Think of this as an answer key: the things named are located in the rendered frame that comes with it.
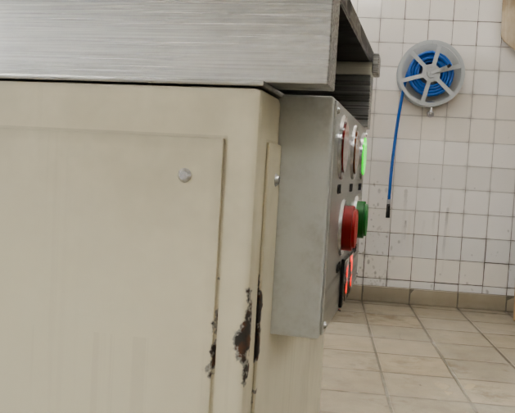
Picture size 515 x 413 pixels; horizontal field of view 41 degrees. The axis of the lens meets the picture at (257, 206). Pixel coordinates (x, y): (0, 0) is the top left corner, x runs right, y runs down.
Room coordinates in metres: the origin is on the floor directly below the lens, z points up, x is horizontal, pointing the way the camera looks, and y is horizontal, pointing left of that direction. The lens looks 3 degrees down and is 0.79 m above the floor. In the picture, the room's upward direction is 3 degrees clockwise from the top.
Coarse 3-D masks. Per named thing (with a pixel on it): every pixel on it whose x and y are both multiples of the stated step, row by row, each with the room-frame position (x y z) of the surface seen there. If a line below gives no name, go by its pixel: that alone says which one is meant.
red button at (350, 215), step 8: (352, 208) 0.44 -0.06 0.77; (344, 216) 0.44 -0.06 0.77; (352, 216) 0.44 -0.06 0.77; (344, 224) 0.44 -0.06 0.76; (352, 224) 0.44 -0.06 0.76; (344, 232) 0.44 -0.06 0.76; (352, 232) 0.44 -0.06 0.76; (344, 240) 0.44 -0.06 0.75; (352, 240) 0.44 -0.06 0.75; (344, 248) 0.45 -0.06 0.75; (352, 248) 0.46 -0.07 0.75
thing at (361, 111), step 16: (352, 64) 0.63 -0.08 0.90; (368, 64) 0.63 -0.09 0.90; (336, 80) 0.64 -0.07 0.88; (352, 80) 0.63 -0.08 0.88; (368, 80) 0.63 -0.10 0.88; (336, 96) 0.64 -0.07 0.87; (352, 96) 0.63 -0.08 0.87; (368, 96) 0.63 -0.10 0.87; (352, 112) 0.63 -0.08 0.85; (368, 112) 0.63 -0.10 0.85; (368, 128) 0.64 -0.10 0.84
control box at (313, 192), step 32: (288, 96) 0.39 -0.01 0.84; (320, 96) 0.39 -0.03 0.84; (288, 128) 0.39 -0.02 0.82; (320, 128) 0.39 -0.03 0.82; (352, 128) 0.49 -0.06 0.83; (288, 160) 0.39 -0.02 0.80; (320, 160) 0.39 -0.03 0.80; (352, 160) 0.48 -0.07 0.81; (288, 192) 0.39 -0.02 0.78; (320, 192) 0.39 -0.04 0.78; (352, 192) 0.52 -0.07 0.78; (288, 224) 0.39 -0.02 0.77; (320, 224) 0.39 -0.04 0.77; (288, 256) 0.39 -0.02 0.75; (320, 256) 0.39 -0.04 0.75; (288, 288) 0.39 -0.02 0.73; (320, 288) 0.39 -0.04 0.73; (288, 320) 0.39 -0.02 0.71; (320, 320) 0.39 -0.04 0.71
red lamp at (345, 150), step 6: (348, 126) 0.43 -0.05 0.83; (348, 132) 0.43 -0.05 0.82; (342, 138) 0.41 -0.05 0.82; (348, 138) 0.43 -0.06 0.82; (342, 144) 0.41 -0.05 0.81; (348, 144) 0.43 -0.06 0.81; (342, 150) 0.41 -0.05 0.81; (348, 150) 0.44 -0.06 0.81; (342, 156) 0.41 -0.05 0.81; (342, 162) 0.41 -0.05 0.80; (342, 168) 0.41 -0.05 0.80
